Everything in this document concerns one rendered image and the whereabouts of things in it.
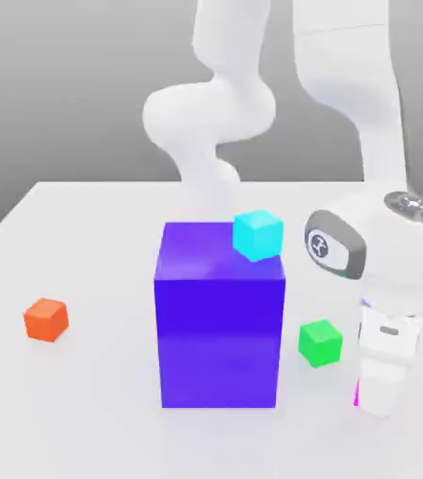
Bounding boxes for small orange cube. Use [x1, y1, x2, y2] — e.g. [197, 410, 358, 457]
[22, 298, 70, 343]

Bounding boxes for large blue box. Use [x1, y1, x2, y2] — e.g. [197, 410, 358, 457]
[153, 221, 286, 410]

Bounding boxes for small cyan cube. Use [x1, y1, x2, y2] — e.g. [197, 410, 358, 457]
[232, 209, 284, 264]

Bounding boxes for small green cube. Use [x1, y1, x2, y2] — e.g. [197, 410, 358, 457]
[297, 318, 344, 370]

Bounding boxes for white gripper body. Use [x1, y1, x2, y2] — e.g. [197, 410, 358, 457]
[357, 305, 423, 369]

